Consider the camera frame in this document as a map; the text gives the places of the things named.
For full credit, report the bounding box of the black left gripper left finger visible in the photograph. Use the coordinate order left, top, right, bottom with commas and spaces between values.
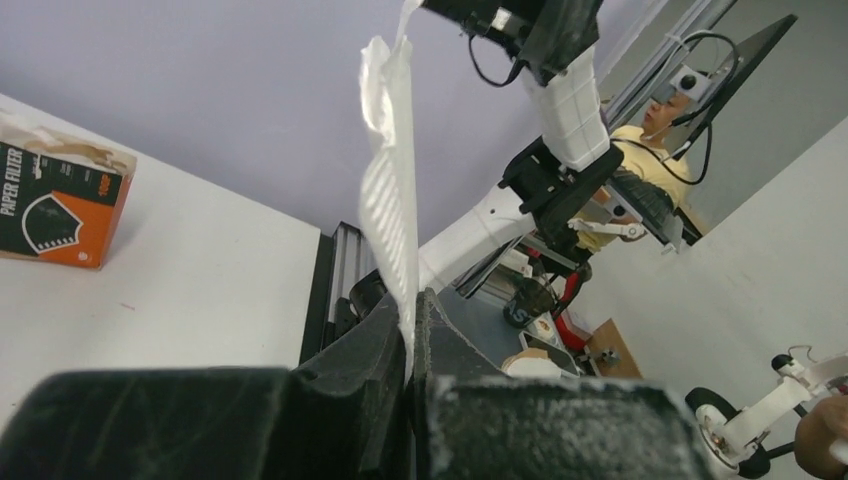
291, 295, 408, 479

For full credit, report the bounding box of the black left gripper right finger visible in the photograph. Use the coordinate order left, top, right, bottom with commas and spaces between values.
412, 289, 509, 479

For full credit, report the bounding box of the white paper coffee filter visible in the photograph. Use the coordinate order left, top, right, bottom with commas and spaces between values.
358, 1, 422, 379

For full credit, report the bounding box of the orange black coffee filter box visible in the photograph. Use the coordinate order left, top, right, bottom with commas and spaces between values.
1, 110, 137, 270

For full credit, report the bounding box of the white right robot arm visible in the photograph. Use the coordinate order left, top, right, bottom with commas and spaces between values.
418, 0, 623, 292

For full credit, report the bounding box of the black mug with letters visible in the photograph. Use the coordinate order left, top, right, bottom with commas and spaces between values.
502, 277, 557, 329

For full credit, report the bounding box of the person in yellow shirt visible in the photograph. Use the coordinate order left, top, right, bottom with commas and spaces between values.
611, 93, 695, 211

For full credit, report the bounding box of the black monitor screen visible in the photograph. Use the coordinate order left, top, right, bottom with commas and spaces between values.
667, 14, 798, 159

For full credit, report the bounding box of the aluminium rail frame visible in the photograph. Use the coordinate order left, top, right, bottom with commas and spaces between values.
299, 222, 375, 364

